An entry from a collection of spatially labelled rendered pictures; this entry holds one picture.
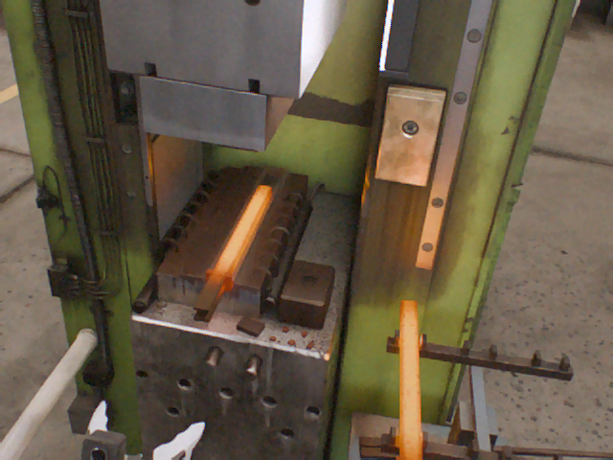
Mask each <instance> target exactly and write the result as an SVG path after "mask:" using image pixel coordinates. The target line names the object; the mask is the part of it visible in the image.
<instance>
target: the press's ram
mask: <svg viewBox="0 0 613 460"><path fill-rule="evenodd" d="M347 5H348V0H100V9H101V13H102V27H103V36H104V46H105V54H106V58H107V64H108V68H109V69H113V71H119V72H127V73H132V74H140V75H147V74H148V73H149V72H150V71H151V70H152V69H153V68H156V71H157V77H160V78H166V80H174V81H185V82H193V83H199V84H206V85H212V86H219V87H225V88H226V89H233V90H239V91H245V92H248V91H249V90H250V89H251V87H252V85H254V84H255V82H256V81H257V80H259V81H260V94H265V95H271V96H279V97H285V98H291V99H299V98H301V96H302V95H303V93H304V91H305V89H306V87H307V84H308V82H309V80H310V78H311V77H312V75H313V73H314V71H315V69H316V68H317V65H318V63H319V61H320V59H321V58H322V57H323V56H324V54H325V52H326V50H327V49H328V47H329V44H330V43H331V41H332V39H333V37H334V35H335V33H336V31H337V29H338V27H339V25H340V24H341V22H342V20H344V17H345V15H346V13H347Z"/></svg>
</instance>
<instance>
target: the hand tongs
mask: <svg viewBox="0 0 613 460"><path fill-rule="evenodd" d="M380 441H381V437H366V436H360V437H359V448H360V450H359V451H360V459H375V460H396V457H399V455H394V454H393V453H387V452H380ZM503 448H504V446H494V449H493V452H501V451H503ZM511 453H527V454H546V455H549V456H556V454H559V455H563V456H572V457H594V459H613V452H597V451H575V450H568V449H553V448H517V447H511Z"/></svg>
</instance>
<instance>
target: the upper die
mask: <svg viewBox="0 0 613 460"><path fill-rule="evenodd" d="M140 88H141V100H142V112H143V125H144V131H146V132H152V133H158V134H165V135H170V137H176V138H183V139H189V140H195V141H200V142H208V143H214V144H220V145H226V146H232V147H238V148H244V149H250V150H256V151H261V152H265V150H266V148H267V146H268V144H269V143H270V141H271V139H272V137H273V136H275V134H276V132H277V130H278V129H279V127H280V124H281V122H282V121H283V119H284V116H285V115H286V113H287V111H288V109H289V108H290V107H291V104H292V102H293V101H294V99H291V98H285V97H279V96H271V95H265V94H260V81H259V80H257V81H256V82H255V84H254V85H252V87H251V89H250V90H249V91H248V92H245V91H239V90H233V89H226V88H225V87H219V86H212V85H206V84H199V83H193V82H185V81H179V80H166V78H160V77H157V71H156V68H153V69H152V70H151V71H150V72H149V73H148V74H147V75H140Z"/></svg>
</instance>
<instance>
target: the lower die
mask: <svg viewBox="0 0 613 460"><path fill-rule="evenodd" d="M267 170H270V171H277V172H282V175H281V177H280V179H279V181H278V183H277V185H276V187H275V189H274V191H272V193H271V195H270V197H269V198H268V200H267V203H266V206H265V208H264V210H263V212H262V214H261V217H260V219H259V221H258V223H257V225H256V227H255V230H254V232H253V234H252V236H251V238H250V240H249V242H248V243H247V245H245V247H244V249H243V251H242V253H241V255H240V258H239V260H238V263H237V265H236V267H235V269H234V271H233V287H232V289H231V291H225V292H224V294H222V296H221V298H220V300H219V302H218V304H217V307H216V311H222V312H228V313H232V314H237V315H242V316H247V317H253V318H258V319H260V317H261V313H262V311H263V307H264V305H263V301H262V298H263V295H264V294H265V292H266V288H267V287H268V274H267V273H266V272H265V271H263V270H258V271H257V272H256V275H253V274H252V272H253V270H254V269H255V268H256V267H260V266H261V267H265V268H267V269H268V270H269V271H270V272H271V274H274V271H275V260H274V259H272V258H270V257H263V258H262V259H261V261H259V256H260V254H261V253H263V252H269V253H273V254H275V255H276V257H277V258H278V260H279V259H280V258H281V247H280V245H279V244H278V243H276V242H270V243H269V244H268V246H267V247H266V246H264V244H265V243H266V242H267V241H268V240H273V239H274V240H278V241H280V242H281V243H282V244H283V245H284V246H285V239H286V234H285V232H284V231H282V230H276V231H275V233H274V235H271V234H270V231H271V230H273V228H274V227H275V226H282V227H284V228H286V230H287V232H288V234H290V230H291V221H290V219H289V218H280V221H277V217H278V216H279V215H289V216H291V217H292V218H293V220H294V221H295V216H296V211H295V209H294V208H293V207H291V206H286V207H285V208H284V211H283V210H282V207H283V206H284V205H285V204H286V203H292V204H294V205H296V206H297V208H298V210H299V209H301V198H300V197H298V196H297V195H291V196H290V197H289V199H287V198H286V196H287V195H288V194H289V193H291V192H296V193H299V194H301V195H302V196H303V197H304V204H305V203H307V184H308V175H303V174H302V173H295V172H289V171H288V169H285V168H279V167H272V166H266V165H265V167H264V169H262V168H256V167H250V166H243V168H242V169H240V168H234V167H228V166H226V167H225V169H224V171H222V172H221V173H223V175H224V181H223V182H220V176H219V177H218V179H217V181H216V183H215V184H216V192H215V190H214V186H213V187H212V189H211V191H210V192H209V195H210V198H211V202H210V204H208V198H207V197H205V199H204V200H203V202H202V204H201V205H202V207H203V210H204V213H203V214H200V208H199V209H197V211H196V212H195V214H194V215H193V217H194V219H195V226H193V221H192V220H190V222H189V223H188V225H187V227H186V230H187V232H188V237H187V238H186V239H185V233H184V232H183V234H182V235H181V237H180V238H179V240H178V241H177V242H178V243H179V245H180V251H179V252H177V251H175V245H174V246H173V248H172V249H171V251H170V253H169V255H168V257H167V258H166V259H165V260H164V262H163V263H162V265H161V267H160V268H159V270H158V271H156V284H157V295H158V299H162V301H164V300H167V302H172V303H176V304H182V305H187V306H192V307H193V306H194V303H195V301H196V299H197V297H198V295H199V293H201V292H202V290H203V288H204V287H205V285H206V271H207V270H208V268H210V269H215V267H216V264H217V262H218V260H219V258H220V257H222V254H223V252H224V250H225V248H226V246H227V244H228V242H229V241H230V239H231V238H232V236H233V234H234V232H235V230H236V228H237V226H238V223H239V221H240V219H241V217H242V216H243V214H244V212H245V210H247V208H248V206H249V204H250V202H251V200H252V198H253V196H254V194H255V192H256V190H257V189H258V188H259V186H260V185H261V182H262V180H263V178H264V175H265V174H266V172H267Z"/></svg>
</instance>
